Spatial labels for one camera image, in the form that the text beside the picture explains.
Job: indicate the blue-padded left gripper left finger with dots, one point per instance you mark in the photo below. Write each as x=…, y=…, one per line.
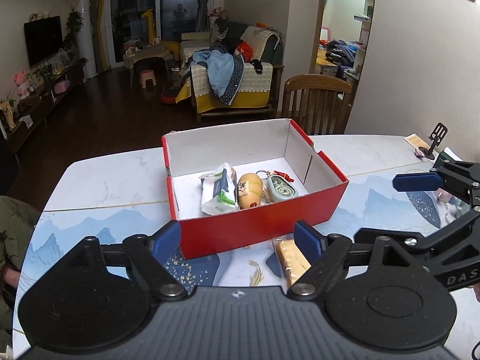
x=146, y=257

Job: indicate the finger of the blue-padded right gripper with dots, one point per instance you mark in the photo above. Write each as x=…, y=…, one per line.
x=405, y=237
x=431, y=181

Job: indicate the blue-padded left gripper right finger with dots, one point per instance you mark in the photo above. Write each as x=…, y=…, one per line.
x=327, y=256

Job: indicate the bread slice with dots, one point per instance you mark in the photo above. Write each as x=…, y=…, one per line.
x=293, y=262

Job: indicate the red keychain charm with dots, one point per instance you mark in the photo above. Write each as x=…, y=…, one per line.
x=263, y=174

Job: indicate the white blue tissue packet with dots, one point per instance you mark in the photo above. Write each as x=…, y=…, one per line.
x=219, y=191

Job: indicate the yellow chicken toy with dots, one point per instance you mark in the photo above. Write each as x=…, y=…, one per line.
x=250, y=190

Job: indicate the black phone stand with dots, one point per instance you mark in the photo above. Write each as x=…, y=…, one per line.
x=436, y=137

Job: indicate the blue mountain table mat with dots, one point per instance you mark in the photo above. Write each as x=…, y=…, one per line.
x=370, y=201

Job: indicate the red cardboard box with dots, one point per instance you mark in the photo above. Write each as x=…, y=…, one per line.
x=274, y=144

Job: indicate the wooden chair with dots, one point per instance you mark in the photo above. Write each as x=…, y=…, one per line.
x=319, y=104

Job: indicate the pink stool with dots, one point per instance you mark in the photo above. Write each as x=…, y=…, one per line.
x=147, y=78

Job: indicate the low tv cabinet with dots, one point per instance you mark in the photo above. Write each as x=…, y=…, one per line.
x=34, y=110

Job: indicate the dark coffee table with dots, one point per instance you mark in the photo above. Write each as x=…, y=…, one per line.
x=159, y=51

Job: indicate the sofa with clothes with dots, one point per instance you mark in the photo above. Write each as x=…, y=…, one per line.
x=234, y=66

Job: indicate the pink pig plush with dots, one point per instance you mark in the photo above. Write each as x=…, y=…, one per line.
x=22, y=82

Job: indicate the yellow giraffe toy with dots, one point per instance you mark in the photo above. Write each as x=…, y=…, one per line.
x=148, y=16

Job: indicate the black television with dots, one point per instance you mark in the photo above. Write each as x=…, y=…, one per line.
x=43, y=38

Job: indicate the white standing air conditioner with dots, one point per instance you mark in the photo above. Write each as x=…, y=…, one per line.
x=85, y=41

